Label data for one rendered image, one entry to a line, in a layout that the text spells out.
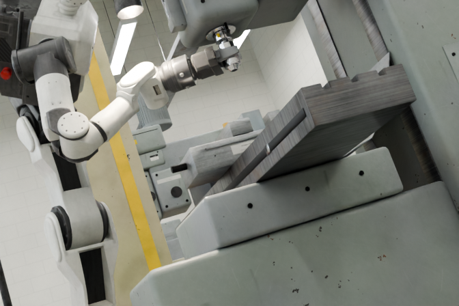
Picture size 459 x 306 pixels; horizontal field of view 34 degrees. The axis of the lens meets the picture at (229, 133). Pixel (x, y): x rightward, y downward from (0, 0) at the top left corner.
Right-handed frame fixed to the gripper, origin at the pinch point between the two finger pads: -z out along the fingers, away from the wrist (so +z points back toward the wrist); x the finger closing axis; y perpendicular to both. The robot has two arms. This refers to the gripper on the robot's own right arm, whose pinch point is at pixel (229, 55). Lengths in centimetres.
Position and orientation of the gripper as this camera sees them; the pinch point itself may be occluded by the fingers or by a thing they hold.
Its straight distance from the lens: 205.5
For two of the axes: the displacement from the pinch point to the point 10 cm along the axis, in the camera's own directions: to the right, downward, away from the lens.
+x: 1.5, 2.0, 9.7
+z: -9.4, 3.3, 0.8
